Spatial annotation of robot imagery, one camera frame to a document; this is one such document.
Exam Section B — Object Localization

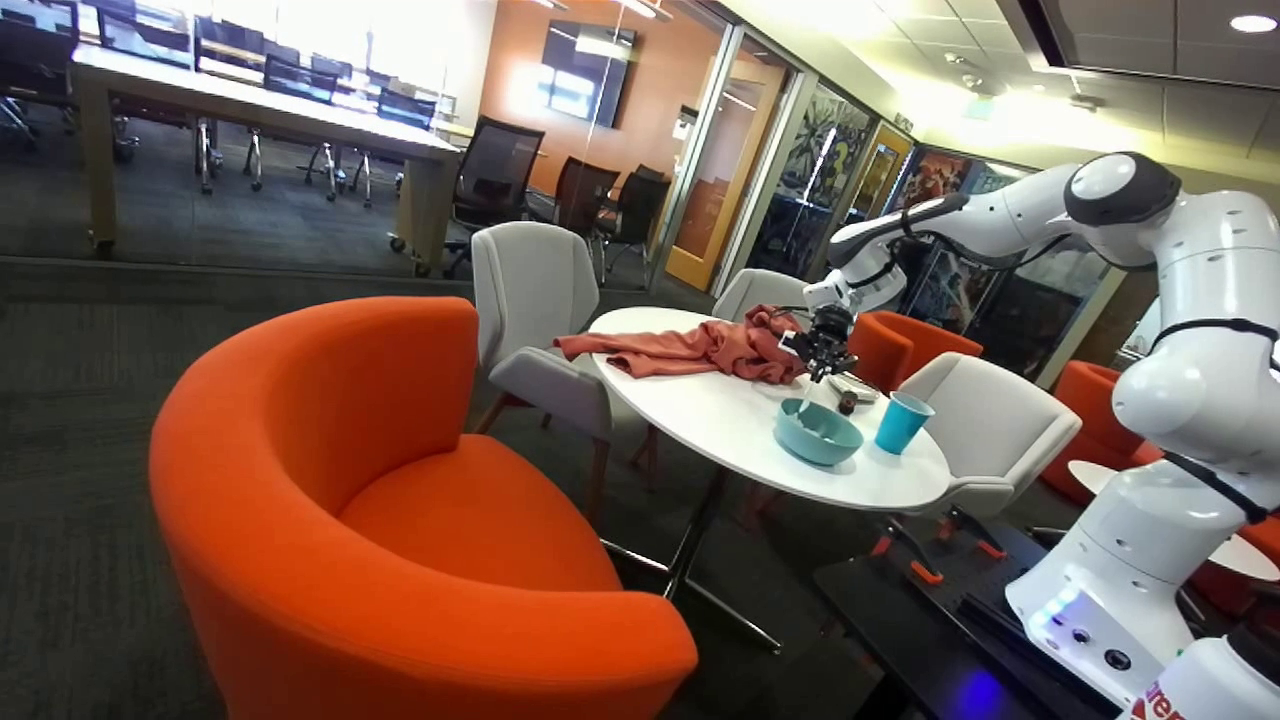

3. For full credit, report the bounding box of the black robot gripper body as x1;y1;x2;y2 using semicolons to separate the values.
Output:
784;305;864;367

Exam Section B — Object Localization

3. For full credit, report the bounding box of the small dark spoon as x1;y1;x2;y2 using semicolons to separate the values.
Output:
825;376;882;418

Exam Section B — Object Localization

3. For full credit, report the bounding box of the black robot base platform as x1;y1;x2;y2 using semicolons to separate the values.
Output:
813;513;1166;720

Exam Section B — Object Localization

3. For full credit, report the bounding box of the light blue bowl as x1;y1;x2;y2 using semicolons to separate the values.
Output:
772;396;869;471

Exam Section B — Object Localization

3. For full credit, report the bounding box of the orange tub chair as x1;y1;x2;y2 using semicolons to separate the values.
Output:
1037;356;1161;508
1181;513;1280;624
845;305;989;396

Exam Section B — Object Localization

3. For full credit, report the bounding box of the low white upholstered chair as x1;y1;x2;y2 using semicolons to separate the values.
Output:
707;265;822;329

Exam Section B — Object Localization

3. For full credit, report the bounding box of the teal plastic cup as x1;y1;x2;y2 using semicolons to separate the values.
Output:
873;393;938;462

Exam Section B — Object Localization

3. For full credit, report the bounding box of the round white table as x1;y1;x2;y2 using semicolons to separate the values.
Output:
585;305;955;657

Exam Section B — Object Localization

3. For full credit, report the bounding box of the rust red cloth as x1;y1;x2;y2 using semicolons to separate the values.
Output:
553;305;816;393

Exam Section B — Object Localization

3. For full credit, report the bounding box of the white chair with metal legs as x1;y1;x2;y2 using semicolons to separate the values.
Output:
873;350;1090;564

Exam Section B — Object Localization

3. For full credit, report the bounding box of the wooden glass door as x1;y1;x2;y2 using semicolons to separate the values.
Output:
662;35;792;296

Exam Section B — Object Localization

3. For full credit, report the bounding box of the dark brown chair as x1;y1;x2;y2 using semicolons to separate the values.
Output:
606;163;675;253
549;157;623;240

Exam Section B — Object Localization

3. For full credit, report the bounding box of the tall white upholstered chair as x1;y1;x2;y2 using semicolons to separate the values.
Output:
463;219;658;519

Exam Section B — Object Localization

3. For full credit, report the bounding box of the black mesh office chair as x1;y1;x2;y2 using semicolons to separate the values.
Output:
439;118;549;261

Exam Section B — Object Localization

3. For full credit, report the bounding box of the large orange armchair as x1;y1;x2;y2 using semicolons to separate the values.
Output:
145;292;703;720

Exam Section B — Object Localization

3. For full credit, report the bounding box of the long wooden high table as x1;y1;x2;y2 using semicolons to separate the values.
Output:
68;46;463;273

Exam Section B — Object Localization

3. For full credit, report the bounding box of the wall mounted television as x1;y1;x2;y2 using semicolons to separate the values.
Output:
537;21;641;132

